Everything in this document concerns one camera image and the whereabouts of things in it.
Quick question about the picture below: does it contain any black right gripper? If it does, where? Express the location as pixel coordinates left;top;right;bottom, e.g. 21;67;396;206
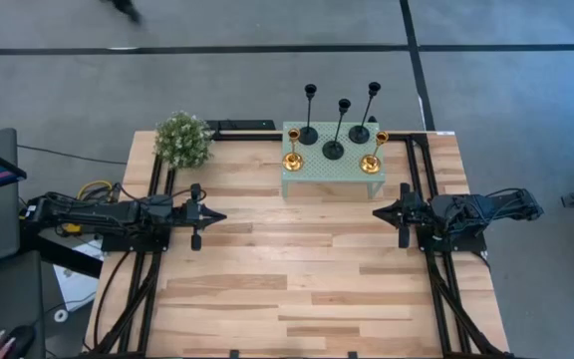
372;182;435;249

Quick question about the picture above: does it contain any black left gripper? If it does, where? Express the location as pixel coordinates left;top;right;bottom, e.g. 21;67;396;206
171;182;228;252

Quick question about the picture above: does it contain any gold metal candlestick holder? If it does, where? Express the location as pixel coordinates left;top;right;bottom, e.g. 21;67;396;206
359;131;390;176
282;128;305;173

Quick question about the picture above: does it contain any black metal candlestick holder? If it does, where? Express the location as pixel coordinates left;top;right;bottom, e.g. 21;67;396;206
322;98;353;162
298;83;320;147
348;81;383;146

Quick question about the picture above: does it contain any green perforated metal shelf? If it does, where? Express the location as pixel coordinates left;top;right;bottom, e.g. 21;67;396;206
280;121;387;199

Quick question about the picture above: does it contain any green potted plant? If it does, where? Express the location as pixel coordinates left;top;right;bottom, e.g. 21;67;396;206
152;110;216;170

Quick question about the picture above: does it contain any black rectangular power box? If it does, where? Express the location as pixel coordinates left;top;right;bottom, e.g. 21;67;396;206
205;119;277;133

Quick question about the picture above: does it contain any white paper sheet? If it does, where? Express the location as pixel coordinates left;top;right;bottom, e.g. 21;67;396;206
52;238;105;313

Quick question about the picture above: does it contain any black computer mouse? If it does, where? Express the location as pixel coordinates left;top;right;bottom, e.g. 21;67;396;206
5;324;37;358

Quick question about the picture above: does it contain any person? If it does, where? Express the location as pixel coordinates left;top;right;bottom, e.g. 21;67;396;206
100;0;144;25

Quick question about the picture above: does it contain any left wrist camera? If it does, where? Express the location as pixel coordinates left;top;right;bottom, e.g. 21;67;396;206
140;193;174;220

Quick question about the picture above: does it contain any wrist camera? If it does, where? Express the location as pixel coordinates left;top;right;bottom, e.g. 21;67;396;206
140;193;174;220
430;194;467;223

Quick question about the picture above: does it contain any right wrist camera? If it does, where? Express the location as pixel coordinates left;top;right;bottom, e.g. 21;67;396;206
430;194;467;223

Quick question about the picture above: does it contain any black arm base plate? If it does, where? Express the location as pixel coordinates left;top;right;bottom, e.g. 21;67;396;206
415;229;488;253
100;229;172;253

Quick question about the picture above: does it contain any black metal table frame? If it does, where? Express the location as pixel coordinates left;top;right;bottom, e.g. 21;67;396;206
87;119;517;359

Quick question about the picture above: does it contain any yellow cable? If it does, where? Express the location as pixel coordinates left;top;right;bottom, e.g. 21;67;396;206
76;179;114;200

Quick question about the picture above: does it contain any black floor cable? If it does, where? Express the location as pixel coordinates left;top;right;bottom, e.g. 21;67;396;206
16;144;129;167

